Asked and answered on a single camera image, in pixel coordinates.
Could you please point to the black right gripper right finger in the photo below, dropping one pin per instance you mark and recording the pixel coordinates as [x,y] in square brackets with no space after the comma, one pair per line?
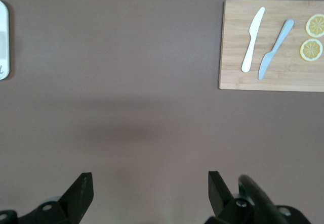
[222,203]

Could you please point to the grey plastic knife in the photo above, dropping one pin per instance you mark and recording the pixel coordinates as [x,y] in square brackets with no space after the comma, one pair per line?
[278,42]

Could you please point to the brown table cover sheet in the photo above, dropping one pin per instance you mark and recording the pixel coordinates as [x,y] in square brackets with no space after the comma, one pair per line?
[126,57]

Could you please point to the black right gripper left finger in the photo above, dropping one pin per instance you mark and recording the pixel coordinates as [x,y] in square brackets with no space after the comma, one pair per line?
[76,198]

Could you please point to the cream bear print tray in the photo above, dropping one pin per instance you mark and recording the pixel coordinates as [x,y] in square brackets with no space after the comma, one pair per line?
[3,19]

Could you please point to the white plastic knife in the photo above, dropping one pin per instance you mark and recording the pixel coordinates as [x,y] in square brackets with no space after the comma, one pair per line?
[253,34]

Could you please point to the bamboo cutting board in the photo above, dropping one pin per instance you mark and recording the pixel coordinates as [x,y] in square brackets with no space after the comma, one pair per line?
[235,82]

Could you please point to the yellow lemon slice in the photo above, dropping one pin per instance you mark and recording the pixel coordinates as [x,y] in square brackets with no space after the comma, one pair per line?
[312,50]
[316,25]

